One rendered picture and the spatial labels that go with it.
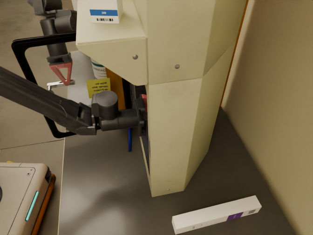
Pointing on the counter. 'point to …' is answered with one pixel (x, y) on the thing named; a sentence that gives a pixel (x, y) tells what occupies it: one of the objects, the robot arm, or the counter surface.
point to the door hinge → (132, 93)
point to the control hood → (115, 43)
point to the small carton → (105, 10)
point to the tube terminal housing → (185, 82)
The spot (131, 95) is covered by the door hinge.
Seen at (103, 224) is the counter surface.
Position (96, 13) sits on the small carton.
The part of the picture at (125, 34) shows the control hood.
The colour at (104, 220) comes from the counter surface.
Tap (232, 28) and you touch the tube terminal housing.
